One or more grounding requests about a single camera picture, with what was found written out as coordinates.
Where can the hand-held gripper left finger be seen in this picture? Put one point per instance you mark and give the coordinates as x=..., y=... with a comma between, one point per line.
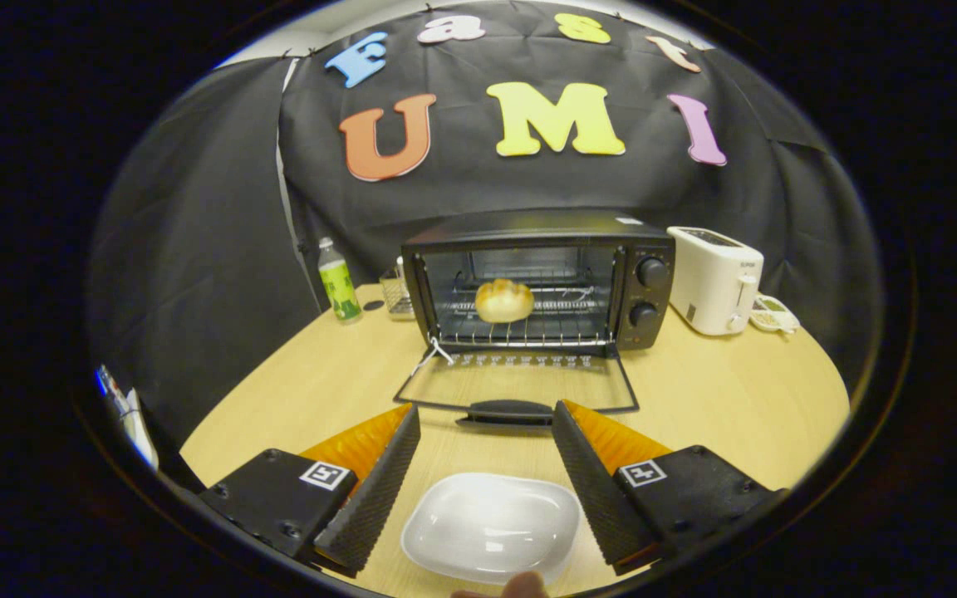
x=375, y=498

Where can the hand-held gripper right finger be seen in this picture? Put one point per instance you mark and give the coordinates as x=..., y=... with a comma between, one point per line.
x=599, y=498

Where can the golden bread roll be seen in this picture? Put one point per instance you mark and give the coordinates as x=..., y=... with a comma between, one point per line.
x=503, y=301

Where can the black toaster oven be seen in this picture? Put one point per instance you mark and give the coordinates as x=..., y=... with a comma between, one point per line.
x=528, y=226

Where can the white pop-up toaster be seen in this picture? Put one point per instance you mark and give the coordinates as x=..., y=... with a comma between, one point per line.
x=711, y=278

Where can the white square plate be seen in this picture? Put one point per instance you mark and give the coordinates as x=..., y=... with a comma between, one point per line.
x=491, y=527

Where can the small clear glass jar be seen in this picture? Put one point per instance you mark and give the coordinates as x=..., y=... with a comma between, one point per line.
x=395, y=295

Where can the green label plastic bottle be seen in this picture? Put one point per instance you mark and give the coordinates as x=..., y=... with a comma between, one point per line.
x=337, y=286

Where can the white and blue object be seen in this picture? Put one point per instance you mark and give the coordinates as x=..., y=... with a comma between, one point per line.
x=134, y=423

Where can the white divided snack tray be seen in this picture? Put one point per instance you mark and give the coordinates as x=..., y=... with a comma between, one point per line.
x=773, y=316

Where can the black backdrop cloth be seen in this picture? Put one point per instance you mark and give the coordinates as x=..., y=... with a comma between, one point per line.
x=196, y=232

